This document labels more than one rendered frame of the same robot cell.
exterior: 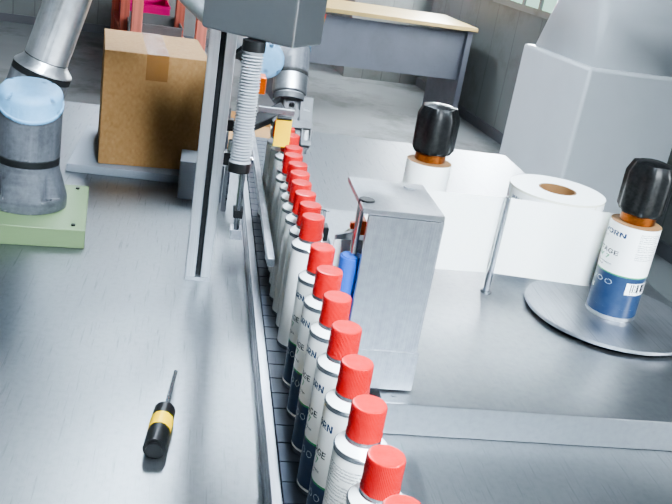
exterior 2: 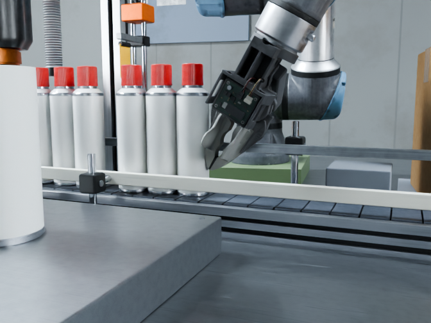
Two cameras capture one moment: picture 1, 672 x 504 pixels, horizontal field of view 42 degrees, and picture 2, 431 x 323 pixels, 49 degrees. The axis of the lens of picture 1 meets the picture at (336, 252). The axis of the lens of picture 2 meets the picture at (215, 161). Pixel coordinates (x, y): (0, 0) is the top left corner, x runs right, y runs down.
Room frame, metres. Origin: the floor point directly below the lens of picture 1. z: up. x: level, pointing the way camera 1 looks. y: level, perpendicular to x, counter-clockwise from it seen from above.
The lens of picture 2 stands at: (2.13, -0.45, 1.04)
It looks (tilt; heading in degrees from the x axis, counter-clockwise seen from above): 8 degrees down; 123
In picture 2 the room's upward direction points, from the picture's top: straight up
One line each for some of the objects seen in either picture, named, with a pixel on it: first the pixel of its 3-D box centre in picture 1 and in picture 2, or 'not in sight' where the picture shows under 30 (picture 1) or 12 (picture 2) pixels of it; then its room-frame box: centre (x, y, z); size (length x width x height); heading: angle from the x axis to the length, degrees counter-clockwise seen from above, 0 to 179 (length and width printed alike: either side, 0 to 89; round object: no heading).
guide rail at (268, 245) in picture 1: (256, 165); (263, 148); (1.80, 0.20, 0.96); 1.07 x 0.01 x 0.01; 11
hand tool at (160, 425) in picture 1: (165, 407); not in sight; (0.99, 0.19, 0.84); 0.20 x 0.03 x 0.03; 5
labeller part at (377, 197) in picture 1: (394, 197); not in sight; (1.13, -0.07, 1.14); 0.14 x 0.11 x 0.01; 11
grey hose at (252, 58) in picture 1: (246, 107); (52, 22); (1.35, 0.18, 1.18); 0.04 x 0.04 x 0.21
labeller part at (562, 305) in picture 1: (608, 314); not in sight; (1.47, -0.51, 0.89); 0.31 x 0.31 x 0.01
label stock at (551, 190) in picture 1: (549, 221); not in sight; (1.76, -0.44, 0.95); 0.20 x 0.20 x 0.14
